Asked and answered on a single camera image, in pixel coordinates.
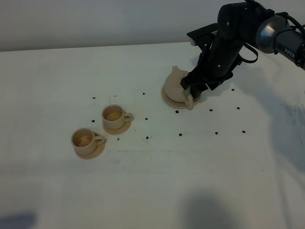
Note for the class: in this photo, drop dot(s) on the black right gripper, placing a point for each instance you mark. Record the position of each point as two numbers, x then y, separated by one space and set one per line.
213 67

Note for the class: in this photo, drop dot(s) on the beige ceramic teapot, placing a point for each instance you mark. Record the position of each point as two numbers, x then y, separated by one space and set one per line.
173 87

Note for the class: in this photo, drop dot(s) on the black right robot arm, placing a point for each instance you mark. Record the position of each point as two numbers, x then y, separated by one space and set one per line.
246 24

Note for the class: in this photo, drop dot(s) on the beige teapot saucer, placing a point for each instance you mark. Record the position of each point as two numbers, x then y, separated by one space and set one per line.
189 103

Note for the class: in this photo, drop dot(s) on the beige rear teacup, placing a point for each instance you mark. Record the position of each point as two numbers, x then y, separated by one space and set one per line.
114 117

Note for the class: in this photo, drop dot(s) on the beige teacup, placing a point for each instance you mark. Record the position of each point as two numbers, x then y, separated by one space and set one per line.
114 117
85 141

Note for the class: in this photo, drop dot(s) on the beige rear cup saucer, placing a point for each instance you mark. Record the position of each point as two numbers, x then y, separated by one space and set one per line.
119 131

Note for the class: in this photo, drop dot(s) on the beige cup saucer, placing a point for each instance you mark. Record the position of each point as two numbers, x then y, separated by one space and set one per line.
93 153
119 131

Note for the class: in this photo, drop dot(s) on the beige front cup saucer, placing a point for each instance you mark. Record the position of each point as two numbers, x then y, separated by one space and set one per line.
93 153

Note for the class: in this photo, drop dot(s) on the beige front teacup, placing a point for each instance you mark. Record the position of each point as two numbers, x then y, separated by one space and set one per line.
85 141

